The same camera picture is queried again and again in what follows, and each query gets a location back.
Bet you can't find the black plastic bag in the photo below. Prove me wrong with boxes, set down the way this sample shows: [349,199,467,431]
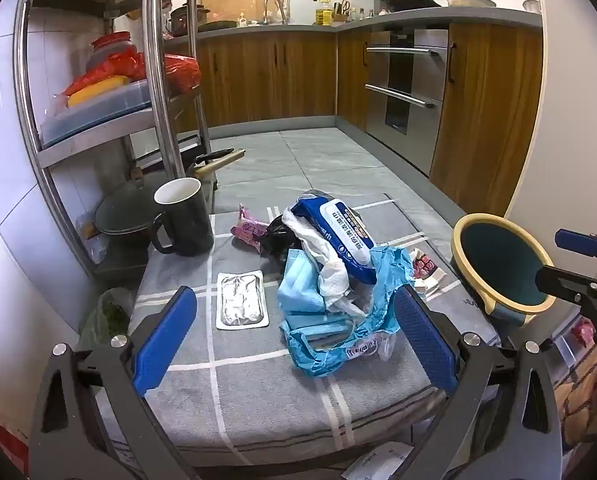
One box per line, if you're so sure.
[261,215,304,262]

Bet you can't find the white packet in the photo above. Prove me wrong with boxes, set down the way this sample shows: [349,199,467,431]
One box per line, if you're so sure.
[343,441,415,480]

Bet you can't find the grey checked mat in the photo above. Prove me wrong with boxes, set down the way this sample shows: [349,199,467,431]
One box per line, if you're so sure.
[96,192,500,468]

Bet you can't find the clear plastic storage box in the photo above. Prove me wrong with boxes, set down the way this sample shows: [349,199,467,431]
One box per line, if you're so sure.
[38,80,155,149]

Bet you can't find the green vegetable bag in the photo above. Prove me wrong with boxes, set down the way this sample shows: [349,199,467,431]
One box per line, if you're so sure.
[78,287,135,349]

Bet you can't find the white tissue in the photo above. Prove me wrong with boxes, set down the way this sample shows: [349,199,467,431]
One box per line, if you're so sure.
[281,207,365,312]

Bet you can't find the blue plastic bag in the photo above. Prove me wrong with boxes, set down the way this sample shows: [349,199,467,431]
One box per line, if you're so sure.
[283,247,414,376]

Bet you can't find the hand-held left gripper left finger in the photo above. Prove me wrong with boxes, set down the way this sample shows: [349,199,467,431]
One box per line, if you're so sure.
[28,285,199,480]

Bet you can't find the metal kitchen faucet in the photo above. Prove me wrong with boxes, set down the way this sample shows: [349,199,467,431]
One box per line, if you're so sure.
[263,0,290,26]

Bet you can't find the red lidded container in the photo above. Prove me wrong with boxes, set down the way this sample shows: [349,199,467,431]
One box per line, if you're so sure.
[89,31,135,68]

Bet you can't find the red food packet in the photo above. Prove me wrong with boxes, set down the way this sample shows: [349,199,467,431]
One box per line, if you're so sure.
[61,57,145,99]

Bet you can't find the black mug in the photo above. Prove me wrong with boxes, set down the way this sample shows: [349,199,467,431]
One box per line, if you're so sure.
[150,177,215,257]

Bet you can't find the dark pot with lid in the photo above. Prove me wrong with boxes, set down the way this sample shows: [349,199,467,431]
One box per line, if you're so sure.
[81,180,165,249]

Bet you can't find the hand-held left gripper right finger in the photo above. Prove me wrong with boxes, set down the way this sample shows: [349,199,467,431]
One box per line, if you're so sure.
[393,284,565,480]

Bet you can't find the stainless steel rack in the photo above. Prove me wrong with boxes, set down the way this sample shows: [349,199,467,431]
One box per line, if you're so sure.
[16,0,220,281]

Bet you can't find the yellow rimmed teal trash bin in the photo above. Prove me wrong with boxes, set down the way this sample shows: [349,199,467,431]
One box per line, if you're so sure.
[451,213,558,328]

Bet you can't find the orange patterned bag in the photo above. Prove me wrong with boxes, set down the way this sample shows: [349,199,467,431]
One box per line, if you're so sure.
[553,345,597,442]

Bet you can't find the blue wet wipes pack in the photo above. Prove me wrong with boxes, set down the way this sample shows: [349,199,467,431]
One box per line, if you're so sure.
[291,195,379,285]

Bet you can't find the pink snack wrapper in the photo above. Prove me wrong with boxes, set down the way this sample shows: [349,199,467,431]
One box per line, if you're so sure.
[230,203,269,249]

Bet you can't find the red and white wrapper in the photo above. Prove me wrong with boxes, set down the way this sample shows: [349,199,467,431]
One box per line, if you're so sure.
[409,248,448,302]

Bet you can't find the red plastic bag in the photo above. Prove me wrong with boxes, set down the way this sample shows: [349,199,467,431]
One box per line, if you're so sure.
[128,52,202,94]

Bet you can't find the wooden kitchen cabinets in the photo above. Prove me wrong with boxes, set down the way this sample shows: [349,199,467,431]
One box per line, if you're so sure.
[168,22,545,221]

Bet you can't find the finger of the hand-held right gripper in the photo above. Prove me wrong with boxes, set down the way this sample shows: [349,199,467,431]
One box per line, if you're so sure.
[555,228,597,262]
[536,265,597,311]

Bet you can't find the yellow food packet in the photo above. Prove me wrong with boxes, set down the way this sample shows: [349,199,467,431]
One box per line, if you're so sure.
[67,76,130,108]

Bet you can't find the stainless steel oven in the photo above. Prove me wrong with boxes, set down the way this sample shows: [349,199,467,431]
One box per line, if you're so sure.
[363,27,450,177]

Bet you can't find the wooden handled tool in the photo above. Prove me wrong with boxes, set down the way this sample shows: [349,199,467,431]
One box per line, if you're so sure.
[193,149,248,179]

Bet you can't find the silver blister pack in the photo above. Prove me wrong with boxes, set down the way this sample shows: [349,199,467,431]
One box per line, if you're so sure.
[215,270,270,331]

